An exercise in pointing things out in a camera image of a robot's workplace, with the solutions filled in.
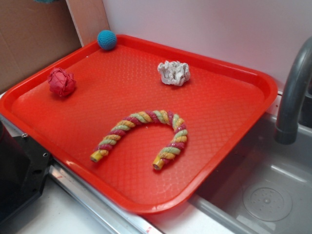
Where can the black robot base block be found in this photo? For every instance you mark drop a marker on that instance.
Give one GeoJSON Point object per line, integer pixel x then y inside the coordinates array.
{"type": "Point", "coordinates": [24, 166]}

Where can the red plastic tray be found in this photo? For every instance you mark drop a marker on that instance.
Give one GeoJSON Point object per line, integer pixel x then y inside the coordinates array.
{"type": "Point", "coordinates": [219, 104]}

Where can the crumpled white paper ball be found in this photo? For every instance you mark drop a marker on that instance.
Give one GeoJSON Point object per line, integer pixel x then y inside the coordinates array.
{"type": "Point", "coordinates": [174, 73]}

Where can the blue crochet ball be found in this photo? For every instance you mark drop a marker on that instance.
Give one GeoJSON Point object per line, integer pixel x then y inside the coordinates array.
{"type": "Point", "coordinates": [107, 40]}

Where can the crumpled red paper ball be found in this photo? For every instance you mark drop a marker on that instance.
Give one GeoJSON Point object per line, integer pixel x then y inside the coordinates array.
{"type": "Point", "coordinates": [61, 82]}

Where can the grey toy sink basin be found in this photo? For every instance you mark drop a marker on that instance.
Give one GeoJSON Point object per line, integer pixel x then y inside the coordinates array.
{"type": "Point", "coordinates": [261, 187]}

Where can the brown cardboard panel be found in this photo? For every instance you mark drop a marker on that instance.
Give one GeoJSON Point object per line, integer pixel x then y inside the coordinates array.
{"type": "Point", "coordinates": [34, 35]}

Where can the grey toy faucet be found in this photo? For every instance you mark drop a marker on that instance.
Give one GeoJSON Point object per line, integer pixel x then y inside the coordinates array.
{"type": "Point", "coordinates": [296, 103]}

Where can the teal object at top edge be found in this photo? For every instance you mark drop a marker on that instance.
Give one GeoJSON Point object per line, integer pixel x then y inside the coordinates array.
{"type": "Point", "coordinates": [45, 1]}

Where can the multicolour twisted rope toy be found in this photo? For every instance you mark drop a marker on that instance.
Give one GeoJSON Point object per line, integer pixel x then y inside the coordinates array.
{"type": "Point", "coordinates": [166, 155]}

